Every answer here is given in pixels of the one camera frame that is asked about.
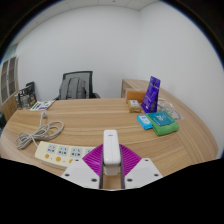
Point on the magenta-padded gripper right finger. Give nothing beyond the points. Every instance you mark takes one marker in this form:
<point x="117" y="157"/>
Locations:
<point x="143" y="171"/>

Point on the clear plastic bag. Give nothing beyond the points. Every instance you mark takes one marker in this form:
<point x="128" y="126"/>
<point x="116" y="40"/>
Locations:
<point x="175" y="111"/>

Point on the wooden shelf unit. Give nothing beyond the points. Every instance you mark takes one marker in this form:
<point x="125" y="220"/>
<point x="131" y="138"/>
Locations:
<point x="8" y="86"/>

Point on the black desk organizer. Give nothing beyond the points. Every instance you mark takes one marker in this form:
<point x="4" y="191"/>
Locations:
<point x="27" y="95"/>

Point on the white charger block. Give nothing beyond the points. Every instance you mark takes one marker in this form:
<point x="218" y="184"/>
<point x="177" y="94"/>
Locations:
<point x="111" y="146"/>

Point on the grey backpack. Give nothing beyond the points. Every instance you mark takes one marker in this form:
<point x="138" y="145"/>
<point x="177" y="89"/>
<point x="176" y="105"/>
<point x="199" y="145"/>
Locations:
<point x="73" y="88"/>

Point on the cream power strip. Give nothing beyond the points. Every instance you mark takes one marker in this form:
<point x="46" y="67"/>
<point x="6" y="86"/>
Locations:
<point x="58" y="154"/>

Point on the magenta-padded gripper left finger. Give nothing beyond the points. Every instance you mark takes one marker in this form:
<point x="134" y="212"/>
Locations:
<point x="80" y="171"/>

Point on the purple standing pouch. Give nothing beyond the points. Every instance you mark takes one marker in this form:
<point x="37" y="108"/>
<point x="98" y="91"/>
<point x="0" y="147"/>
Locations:
<point x="151" y="93"/>

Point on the white green leaflet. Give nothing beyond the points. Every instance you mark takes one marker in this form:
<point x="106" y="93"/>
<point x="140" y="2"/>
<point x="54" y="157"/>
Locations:
<point x="41" y="105"/>

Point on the orange cardboard box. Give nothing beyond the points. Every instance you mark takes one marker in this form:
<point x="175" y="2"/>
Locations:
<point x="135" y="94"/>

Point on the green folded cloth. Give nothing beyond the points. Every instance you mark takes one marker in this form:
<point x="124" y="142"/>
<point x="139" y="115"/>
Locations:
<point x="166" y="129"/>

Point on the small blue packet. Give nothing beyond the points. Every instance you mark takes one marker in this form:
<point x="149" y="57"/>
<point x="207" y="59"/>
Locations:
<point x="144" y="122"/>

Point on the black mesh office chair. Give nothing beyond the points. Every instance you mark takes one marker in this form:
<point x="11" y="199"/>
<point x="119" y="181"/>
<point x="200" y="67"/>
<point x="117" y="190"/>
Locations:
<point x="87" y="76"/>

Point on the teal booklet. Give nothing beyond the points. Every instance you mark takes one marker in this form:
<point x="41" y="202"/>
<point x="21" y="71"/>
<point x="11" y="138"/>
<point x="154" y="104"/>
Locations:
<point x="160" y="118"/>

